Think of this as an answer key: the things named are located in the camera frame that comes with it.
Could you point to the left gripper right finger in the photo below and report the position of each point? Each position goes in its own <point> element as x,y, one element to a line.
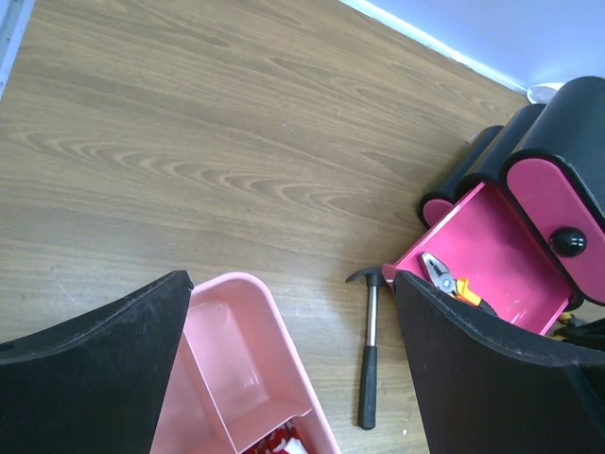
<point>486,386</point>

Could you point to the black handled hammer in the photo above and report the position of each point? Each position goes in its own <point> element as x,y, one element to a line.
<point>366,414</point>

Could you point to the pink top drawer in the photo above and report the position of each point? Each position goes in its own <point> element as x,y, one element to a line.
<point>551,203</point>

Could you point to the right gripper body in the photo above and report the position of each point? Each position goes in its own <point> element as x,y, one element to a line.
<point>589,335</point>

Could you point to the red white item in tray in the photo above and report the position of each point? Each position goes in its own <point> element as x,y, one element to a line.
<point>283,440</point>

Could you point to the pink compartment tray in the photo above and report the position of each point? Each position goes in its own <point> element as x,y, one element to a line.
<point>237,375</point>

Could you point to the yellow needle nose pliers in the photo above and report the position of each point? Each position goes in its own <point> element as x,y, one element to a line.
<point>564,323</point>

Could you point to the orange black combination pliers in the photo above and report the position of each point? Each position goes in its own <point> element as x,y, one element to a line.
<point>440,277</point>

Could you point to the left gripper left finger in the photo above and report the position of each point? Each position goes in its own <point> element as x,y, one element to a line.
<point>95,383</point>

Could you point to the white cloth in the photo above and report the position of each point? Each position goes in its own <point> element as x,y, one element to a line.
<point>543,93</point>

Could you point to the black drawer cabinet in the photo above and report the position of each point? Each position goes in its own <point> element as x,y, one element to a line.
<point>568,131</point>

